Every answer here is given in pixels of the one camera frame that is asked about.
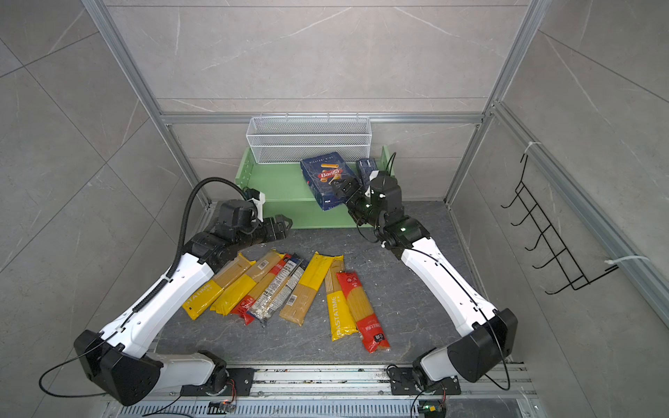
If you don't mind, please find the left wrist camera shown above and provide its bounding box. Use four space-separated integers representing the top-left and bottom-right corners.
244 188 266 223

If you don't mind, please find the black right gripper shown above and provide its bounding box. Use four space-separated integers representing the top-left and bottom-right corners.
332 176 387 232

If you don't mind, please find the red spaghetti bag right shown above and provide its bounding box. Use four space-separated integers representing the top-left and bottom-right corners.
337 272 390 353

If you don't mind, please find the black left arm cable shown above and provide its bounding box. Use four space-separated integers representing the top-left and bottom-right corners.
164 176 249 280

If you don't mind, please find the red spaghetti bag left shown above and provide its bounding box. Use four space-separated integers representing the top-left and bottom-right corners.
231 254 292 326

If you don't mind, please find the red spaghetti bag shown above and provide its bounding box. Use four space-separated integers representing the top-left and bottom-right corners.
337 272 390 353
231 254 292 326

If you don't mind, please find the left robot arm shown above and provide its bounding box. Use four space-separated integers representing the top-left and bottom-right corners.
74 200 293 406

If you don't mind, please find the yellow pasta bag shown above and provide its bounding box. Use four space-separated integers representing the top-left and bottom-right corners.
182 254 256 320
210 250 285 315

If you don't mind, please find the long blue spaghetti box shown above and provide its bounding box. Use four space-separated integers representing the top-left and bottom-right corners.
355 158 379 189

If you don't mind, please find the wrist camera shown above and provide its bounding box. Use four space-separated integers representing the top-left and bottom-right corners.
364 170 381 199
244 188 266 223

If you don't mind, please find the yellow top brown spaghetti bag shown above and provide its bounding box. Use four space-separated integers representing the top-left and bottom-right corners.
280 252 344 326

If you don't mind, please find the green metal shelf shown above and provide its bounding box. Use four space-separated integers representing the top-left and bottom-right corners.
233 145 401 230

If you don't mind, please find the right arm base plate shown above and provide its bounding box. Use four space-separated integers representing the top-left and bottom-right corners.
385 364 462 396

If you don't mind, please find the clear black label pasta bag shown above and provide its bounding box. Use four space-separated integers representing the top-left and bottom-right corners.
245 254 304 327

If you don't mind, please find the yellow Pastatime spaghetti bag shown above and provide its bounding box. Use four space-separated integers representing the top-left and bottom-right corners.
324 256 358 341

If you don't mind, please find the black wire hook rack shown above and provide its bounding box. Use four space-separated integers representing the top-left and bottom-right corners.
500 154 620 295

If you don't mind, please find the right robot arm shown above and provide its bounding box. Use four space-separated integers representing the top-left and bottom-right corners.
331 172 517 390

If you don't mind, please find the yellow pasta bag far left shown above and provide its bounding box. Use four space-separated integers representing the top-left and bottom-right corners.
182 254 256 320

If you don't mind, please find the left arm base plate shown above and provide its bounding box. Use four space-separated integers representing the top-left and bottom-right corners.
179 367 255 396

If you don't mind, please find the blue Barilla rigatoni box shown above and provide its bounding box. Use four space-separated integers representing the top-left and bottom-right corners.
300 152 356 211

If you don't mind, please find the white wire mesh basket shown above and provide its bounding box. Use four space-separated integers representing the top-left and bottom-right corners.
246 116 372 164

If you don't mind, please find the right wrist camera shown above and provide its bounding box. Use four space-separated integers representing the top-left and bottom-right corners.
364 170 381 199

